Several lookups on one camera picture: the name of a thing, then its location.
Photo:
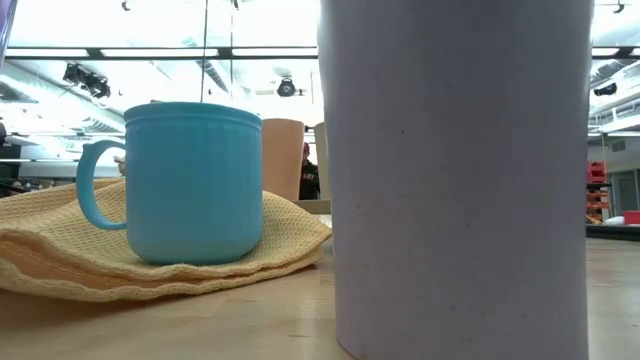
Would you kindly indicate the black ceiling track lights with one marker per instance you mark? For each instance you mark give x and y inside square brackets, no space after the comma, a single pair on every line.
[87,82]

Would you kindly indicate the person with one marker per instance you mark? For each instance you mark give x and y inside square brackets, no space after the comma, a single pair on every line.
[309,180]
[120,165]

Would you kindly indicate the yellow waffle weave cloth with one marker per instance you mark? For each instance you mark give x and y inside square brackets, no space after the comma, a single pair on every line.
[50,240]

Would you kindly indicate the orange plastic cup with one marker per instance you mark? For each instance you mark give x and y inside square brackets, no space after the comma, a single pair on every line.
[282,160]

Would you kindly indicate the wooden shelf with black frame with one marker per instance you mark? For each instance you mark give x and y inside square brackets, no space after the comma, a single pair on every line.
[312,206]

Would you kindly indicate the white background object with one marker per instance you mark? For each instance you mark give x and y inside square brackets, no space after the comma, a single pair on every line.
[614,220]

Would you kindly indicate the red plastic bin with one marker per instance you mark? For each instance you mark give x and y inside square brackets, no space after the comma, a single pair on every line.
[631,217]

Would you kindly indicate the purple faceted tumbler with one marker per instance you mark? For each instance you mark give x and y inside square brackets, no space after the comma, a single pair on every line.
[5,25]

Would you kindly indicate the black rig frame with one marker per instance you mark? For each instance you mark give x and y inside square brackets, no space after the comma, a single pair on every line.
[150,57]

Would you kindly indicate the red wall crates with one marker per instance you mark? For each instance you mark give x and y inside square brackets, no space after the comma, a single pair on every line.
[596,172]

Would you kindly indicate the rack of orange bins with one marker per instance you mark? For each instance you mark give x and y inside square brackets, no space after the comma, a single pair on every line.
[597,205]

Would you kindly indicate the tall lavender plastic cup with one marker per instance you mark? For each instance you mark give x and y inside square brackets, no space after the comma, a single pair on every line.
[450,175]

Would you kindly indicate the black ceiling fixture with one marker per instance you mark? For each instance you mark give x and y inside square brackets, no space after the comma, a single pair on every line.
[605,90]

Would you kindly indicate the black ceiling spotlight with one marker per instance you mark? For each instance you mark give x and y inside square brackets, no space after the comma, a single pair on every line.
[286,87]

